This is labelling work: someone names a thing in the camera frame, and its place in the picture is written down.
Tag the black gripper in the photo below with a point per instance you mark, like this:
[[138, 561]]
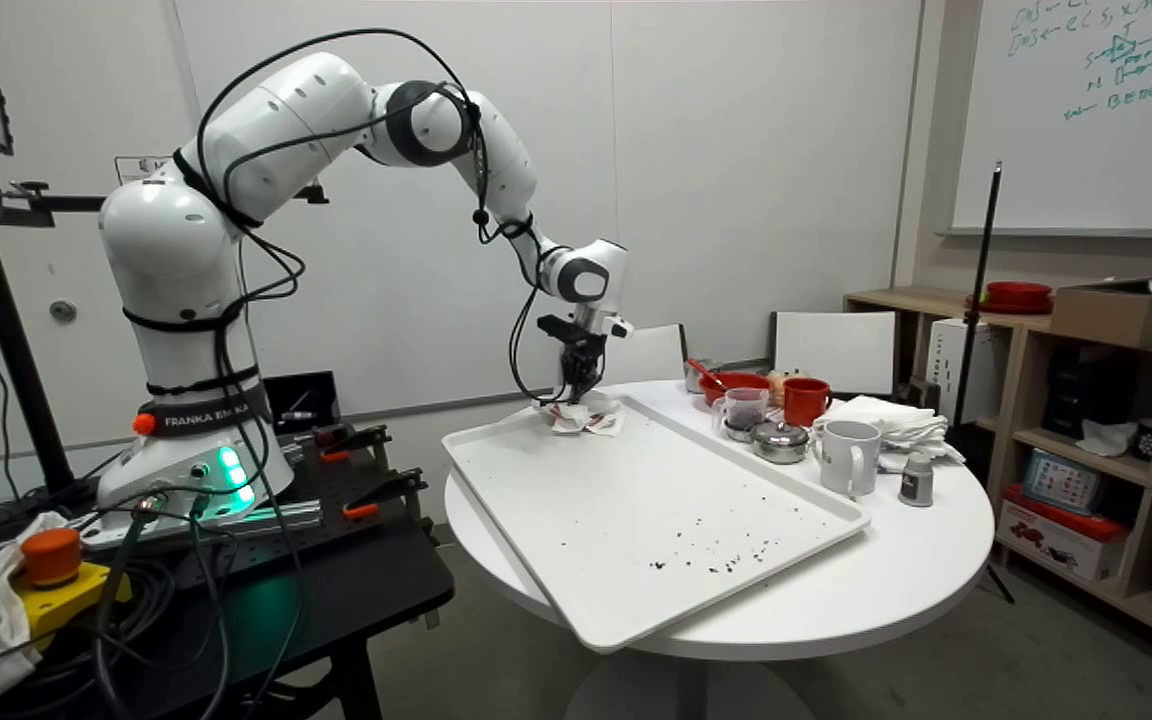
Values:
[[581, 345]]

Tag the white towel with red stripes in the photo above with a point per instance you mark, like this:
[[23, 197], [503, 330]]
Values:
[[581, 416]]

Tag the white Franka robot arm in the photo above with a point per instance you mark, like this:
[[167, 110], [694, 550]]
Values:
[[178, 253]]

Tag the white plastic tray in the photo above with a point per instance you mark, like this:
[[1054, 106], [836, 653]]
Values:
[[630, 522]]

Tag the white chair back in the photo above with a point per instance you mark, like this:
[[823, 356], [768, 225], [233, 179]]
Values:
[[651, 356]]

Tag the red bowl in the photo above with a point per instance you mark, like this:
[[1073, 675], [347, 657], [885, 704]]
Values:
[[733, 380]]

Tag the clear plastic container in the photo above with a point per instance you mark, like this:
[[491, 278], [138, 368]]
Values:
[[744, 397]]

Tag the small metal bowl dark contents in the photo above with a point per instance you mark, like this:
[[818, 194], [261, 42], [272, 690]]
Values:
[[740, 426]]

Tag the red cup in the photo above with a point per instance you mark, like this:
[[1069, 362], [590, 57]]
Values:
[[806, 401]]

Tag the white flat panel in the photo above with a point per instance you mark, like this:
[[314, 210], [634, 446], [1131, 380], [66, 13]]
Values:
[[836, 349]]

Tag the white mug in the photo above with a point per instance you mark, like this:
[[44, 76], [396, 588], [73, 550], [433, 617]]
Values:
[[846, 459]]

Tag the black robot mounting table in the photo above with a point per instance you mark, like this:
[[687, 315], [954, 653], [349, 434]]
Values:
[[338, 586]]

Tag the stack of folded white towels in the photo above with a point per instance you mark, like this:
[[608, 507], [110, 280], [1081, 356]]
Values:
[[896, 422]]

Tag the white printed box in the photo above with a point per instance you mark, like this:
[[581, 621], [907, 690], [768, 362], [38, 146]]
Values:
[[962, 368]]

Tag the thin black pole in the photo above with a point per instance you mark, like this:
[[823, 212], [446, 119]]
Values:
[[976, 293]]

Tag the wooden shelf unit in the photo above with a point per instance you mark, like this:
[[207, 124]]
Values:
[[1018, 401]]

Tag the red plastic dish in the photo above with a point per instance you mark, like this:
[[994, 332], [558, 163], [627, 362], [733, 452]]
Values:
[[1018, 298]]

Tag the red storage box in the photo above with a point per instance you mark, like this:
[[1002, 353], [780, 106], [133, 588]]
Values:
[[1060, 533]]

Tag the open cardboard box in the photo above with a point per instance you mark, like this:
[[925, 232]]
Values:
[[1123, 318]]

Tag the orange emergency stop button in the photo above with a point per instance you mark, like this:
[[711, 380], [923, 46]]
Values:
[[55, 558]]

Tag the black tripod stand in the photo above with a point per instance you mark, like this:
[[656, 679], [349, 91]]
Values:
[[17, 341]]

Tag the whiteboard with green writing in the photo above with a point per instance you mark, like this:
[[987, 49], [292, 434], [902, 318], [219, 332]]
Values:
[[1099, 121]]

